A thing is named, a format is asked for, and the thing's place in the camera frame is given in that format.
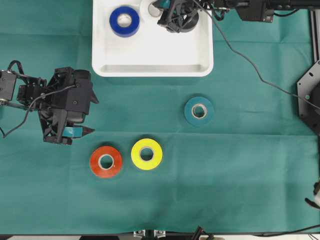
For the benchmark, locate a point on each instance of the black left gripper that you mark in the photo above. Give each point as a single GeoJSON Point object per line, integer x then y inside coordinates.
{"type": "Point", "coordinates": [36, 95]}

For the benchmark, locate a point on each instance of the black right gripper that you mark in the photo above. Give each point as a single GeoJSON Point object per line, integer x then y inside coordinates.
{"type": "Point", "coordinates": [173, 6]}

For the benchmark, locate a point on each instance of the white tape roll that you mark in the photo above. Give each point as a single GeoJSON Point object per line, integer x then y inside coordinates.
{"type": "Point", "coordinates": [148, 12]}

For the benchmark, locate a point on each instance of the black tape roll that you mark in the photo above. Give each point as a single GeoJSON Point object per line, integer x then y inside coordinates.
{"type": "Point", "coordinates": [182, 22]}

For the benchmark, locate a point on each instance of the blue tape roll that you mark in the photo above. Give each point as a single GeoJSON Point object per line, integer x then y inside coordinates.
{"type": "Point", "coordinates": [124, 21]}

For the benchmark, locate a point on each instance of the red tape roll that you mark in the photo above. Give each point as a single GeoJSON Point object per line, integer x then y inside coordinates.
{"type": "Point", "coordinates": [96, 165]}

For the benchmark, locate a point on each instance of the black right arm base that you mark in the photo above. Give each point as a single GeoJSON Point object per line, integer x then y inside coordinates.
{"type": "Point", "coordinates": [308, 88]}

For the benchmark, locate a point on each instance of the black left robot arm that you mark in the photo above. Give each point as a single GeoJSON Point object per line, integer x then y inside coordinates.
{"type": "Point", "coordinates": [10, 81]}

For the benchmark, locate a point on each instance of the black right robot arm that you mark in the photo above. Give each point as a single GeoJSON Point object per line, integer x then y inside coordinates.
{"type": "Point", "coordinates": [254, 10]}

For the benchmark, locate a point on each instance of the white plastic tray case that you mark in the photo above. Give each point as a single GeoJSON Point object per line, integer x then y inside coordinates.
{"type": "Point", "coordinates": [152, 51]}

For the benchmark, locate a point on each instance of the yellow tape roll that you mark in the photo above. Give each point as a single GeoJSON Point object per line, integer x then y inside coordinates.
{"type": "Point", "coordinates": [146, 143]}

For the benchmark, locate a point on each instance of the teal tape roll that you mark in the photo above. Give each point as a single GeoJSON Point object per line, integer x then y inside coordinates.
{"type": "Point", "coordinates": [198, 101]}

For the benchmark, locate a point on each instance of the green table cloth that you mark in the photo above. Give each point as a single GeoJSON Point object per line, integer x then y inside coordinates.
{"type": "Point", "coordinates": [248, 170]}

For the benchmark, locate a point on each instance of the white object at edge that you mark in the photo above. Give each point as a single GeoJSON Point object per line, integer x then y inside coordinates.
{"type": "Point", "coordinates": [315, 203]}

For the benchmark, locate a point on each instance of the metal table clamp bracket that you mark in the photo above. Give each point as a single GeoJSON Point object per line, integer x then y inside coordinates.
{"type": "Point", "coordinates": [149, 234]}

